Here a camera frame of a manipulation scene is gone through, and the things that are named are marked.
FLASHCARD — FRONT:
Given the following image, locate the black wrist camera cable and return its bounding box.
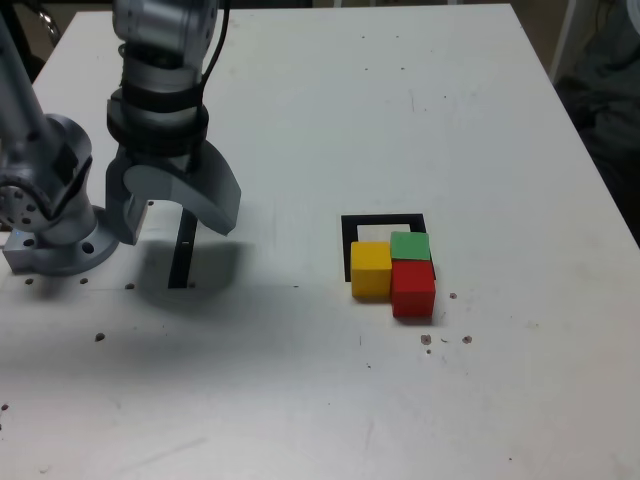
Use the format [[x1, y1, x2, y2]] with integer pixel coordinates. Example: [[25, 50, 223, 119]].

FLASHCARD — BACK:
[[199, 0, 233, 146]]

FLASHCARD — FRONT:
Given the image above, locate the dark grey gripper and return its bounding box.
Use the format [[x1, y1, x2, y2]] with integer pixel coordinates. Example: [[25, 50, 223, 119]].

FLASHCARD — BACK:
[[104, 142, 243, 246]]

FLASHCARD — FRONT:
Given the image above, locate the green cube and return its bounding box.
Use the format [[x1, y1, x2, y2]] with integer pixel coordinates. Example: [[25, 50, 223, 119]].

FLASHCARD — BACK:
[[389, 230, 432, 263]]

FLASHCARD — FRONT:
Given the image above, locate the dark grey fabric bundle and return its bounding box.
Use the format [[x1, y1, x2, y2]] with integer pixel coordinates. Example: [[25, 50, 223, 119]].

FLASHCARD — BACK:
[[554, 0, 640, 246]]

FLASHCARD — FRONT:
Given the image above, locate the black tape strip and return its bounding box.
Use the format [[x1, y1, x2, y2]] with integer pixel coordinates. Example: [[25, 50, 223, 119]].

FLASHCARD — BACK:
[[168, 207, 199, 290]]

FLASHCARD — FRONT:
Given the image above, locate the white frame post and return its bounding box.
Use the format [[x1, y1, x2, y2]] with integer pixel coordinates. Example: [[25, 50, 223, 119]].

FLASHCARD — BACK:
[[548, 0, 577, 85]]

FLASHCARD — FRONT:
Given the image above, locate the chrome metal tube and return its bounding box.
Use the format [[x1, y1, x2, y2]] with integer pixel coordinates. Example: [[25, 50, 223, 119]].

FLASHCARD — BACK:
[[40, 9, 62, 39]]

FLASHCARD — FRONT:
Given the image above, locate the yellow cube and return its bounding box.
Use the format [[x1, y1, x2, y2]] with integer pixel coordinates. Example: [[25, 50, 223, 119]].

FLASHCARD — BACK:
[[350, 241, 394, 303]]

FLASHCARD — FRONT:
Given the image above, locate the red cube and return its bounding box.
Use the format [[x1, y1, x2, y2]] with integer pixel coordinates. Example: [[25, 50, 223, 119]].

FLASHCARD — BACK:
[[390, 259, 437, 319]]

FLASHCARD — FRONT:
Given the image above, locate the black tape square outline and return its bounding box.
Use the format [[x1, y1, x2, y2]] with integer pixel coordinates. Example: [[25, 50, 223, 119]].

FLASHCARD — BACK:
[[340, 213, 437, 284]]

